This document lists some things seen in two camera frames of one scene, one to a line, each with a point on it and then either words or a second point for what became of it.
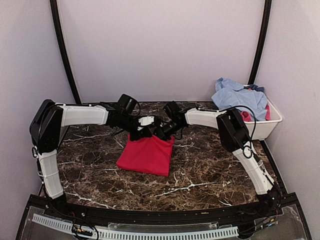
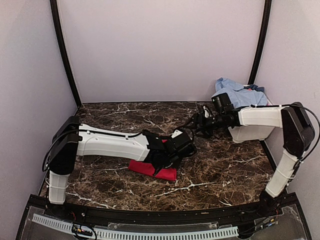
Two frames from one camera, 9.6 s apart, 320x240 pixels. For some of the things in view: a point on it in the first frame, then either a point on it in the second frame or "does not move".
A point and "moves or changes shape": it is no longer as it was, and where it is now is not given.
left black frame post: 55,17 does not move
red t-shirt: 152,157 moves or changes shape
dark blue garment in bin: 255,87 does not move
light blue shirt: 229,95 does not move
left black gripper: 145,132 -> 176,163
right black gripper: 159,132 -> 196,117
